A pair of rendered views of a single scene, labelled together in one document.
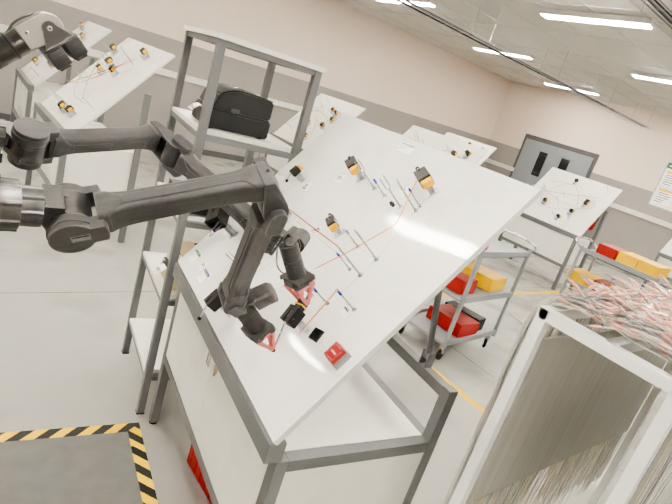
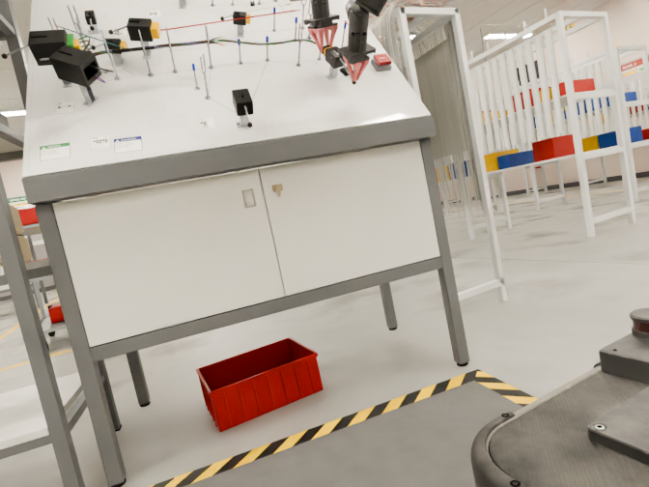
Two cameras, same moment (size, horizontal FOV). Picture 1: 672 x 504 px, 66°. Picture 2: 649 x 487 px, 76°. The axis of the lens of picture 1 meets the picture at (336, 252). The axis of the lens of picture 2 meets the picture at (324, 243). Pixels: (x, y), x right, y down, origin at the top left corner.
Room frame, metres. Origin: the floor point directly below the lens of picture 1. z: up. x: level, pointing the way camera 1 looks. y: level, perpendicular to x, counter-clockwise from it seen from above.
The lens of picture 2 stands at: (1.14, 1.44, 0.64)
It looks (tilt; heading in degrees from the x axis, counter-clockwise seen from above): 5 degrees down; 288
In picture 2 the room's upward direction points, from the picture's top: 12 degrees counter-clockwise
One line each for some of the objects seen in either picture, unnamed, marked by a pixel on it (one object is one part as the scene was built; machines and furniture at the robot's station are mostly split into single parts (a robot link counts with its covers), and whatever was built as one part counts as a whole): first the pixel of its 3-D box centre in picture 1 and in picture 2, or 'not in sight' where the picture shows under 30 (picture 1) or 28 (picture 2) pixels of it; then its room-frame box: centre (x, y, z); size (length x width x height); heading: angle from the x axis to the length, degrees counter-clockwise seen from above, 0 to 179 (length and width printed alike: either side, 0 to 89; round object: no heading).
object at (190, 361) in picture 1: (190, 351); (178, 253); (1.90, 0.45, 0.60); 0.55 x 0.02 x 0.39; 34
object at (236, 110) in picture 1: (233, 108); not in sight; (2.44, 0.66, 1.56); 0.30 x 0.23 x 0.19; 126
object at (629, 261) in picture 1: (603, 295); not in sight; (5.69, -3.01, 0.54); 0.99 x 0.50 x 1.08; 44
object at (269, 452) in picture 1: (215, 338); (256, 156); (1.66, 0.32, 0.83); 1.18 x 0.06 x 0.06; 34
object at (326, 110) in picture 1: (308, 149); not in sight; (7.87, 0.87, 0.83); 1.18 x 0.72 x 1.65; 41
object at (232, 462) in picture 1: (227, 442); (354, 214); (1.45, 0.15, 0.60); 0.55 x 0.03 x 0.39; 34
